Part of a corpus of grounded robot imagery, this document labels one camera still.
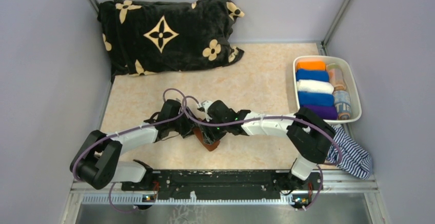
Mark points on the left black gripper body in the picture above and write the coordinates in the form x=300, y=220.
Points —
x=177, y=124

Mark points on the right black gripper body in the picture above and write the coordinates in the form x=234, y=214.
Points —
x=215, y=131

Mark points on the brown towel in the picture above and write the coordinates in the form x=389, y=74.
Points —
x=208, y=136

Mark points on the orange polka dot towel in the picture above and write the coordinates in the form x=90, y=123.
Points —
x=336, y=77

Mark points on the orange blue patterned towel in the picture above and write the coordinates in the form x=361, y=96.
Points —
x=342, y=103

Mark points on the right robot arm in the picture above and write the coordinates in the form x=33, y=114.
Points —
x=310, y=134

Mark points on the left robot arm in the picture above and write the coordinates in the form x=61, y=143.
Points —
x=98, y=160

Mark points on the black pillow with beige flowers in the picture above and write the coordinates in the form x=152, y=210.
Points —
x=146, y=38

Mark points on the white rolled towel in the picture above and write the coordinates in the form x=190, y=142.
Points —
x=314, y=86

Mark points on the blue rolled towel upper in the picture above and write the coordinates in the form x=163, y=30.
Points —
x=303, y=74

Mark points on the blue rolled towel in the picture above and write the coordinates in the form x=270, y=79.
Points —
x=303, y=74
x=316, y=99

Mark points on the blue rolled towel lower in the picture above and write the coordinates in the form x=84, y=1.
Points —
x=316, y=99

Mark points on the orange rolled towel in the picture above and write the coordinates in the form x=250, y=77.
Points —
x=311, y=66

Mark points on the purple rolled towel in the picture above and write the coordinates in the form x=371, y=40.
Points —
x=324, y=112

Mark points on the white plastic bin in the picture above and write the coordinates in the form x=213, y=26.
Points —
x=349, y=81

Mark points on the blue white striped towel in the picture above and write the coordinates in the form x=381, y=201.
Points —
x=355, y=159

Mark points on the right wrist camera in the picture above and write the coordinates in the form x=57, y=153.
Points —
x=204, y=106

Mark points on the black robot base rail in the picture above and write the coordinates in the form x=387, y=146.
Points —
x=227, y=187

